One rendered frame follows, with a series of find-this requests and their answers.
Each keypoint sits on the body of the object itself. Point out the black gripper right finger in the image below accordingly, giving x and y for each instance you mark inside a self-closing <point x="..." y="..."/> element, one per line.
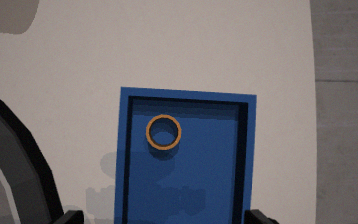
<point x="257" y="217"/>

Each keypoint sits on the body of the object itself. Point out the blue shallow tray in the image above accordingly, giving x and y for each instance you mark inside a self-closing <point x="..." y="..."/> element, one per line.
<point x="206" y="178"/>

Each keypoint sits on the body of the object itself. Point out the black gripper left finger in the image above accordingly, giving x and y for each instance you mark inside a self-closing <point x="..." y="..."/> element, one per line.
<point x="70" y="217"/>

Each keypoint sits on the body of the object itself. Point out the bronze bushing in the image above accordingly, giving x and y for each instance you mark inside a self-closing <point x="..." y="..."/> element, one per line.
<point x="157" y="145"/>

